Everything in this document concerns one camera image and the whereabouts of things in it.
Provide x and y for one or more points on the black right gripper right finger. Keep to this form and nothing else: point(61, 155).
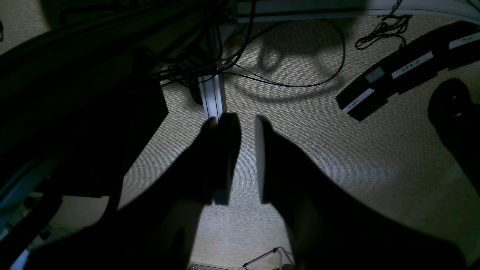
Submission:
point(329, 229)

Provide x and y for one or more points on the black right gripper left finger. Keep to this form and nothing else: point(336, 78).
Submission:
point(156, 230)

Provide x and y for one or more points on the black power strip with labels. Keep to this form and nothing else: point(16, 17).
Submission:
point(447, 47)

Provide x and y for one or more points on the aluminium extrusion table leg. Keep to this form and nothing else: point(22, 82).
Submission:
point(213, 96)

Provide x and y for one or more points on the black chair caster wheel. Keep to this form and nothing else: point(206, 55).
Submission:
point(456, 120)

